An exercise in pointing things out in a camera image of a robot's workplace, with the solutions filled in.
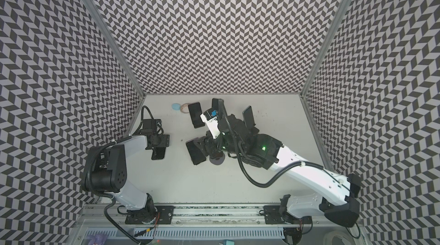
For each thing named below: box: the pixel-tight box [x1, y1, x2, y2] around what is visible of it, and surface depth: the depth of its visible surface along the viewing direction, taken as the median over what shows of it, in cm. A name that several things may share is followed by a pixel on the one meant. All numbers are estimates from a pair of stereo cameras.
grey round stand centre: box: [209, 152, 226, 166], surface depth 88 cm
